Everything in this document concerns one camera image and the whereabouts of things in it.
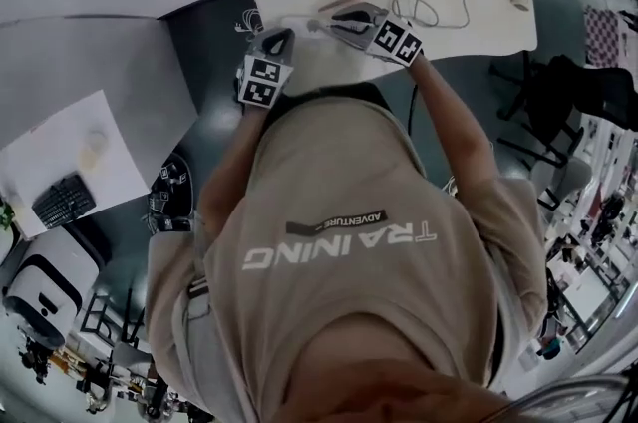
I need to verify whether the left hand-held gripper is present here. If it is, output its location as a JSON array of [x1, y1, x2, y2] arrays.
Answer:
[[237, 27, 296, 109]]

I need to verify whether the chequered cloth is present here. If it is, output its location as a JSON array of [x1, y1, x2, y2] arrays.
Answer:
[[583, 5, 632, 66]]

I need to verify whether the black equipment case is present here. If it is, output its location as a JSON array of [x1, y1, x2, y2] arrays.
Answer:
[[149, 154, 194, 217]]

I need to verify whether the black chair with cloth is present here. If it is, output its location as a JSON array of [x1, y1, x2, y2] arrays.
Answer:
[[488, 52, 638, 166]]

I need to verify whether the white desk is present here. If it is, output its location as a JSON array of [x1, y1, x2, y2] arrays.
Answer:
[[0, 89, 152, 240]]

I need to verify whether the person's face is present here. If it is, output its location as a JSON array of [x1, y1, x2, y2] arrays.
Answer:
[[303, 308, 524, 423]]

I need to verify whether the spare hand-held gripper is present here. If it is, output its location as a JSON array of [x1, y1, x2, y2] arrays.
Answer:
[[146, 191, 194, 233]]

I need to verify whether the black keyboard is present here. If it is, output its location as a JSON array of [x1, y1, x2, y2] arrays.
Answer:
[[31, 173, 99, 231]]

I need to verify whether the person's right forearm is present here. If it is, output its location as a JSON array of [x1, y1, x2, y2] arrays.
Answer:
[[407, 54, 500, 196]]

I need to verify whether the person's left forearm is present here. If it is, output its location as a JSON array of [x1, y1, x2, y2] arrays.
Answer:
[[197, 104, 273, 235]]

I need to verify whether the beige printed T-shirt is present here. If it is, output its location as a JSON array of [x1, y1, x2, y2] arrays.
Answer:
[[144, 86, 549, 423]]

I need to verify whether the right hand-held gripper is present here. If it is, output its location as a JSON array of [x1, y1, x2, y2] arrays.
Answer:
[[331, 2, 424, 66]]

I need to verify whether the grey chair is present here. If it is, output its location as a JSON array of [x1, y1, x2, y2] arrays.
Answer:
[[528, 158, 595, 211]]

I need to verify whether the grey headset band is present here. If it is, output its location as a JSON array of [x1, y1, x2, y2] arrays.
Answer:
[[520, 373, 638, 423]]

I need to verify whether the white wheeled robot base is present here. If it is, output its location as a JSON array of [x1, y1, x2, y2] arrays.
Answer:
[[1, 229, 100, 348]]

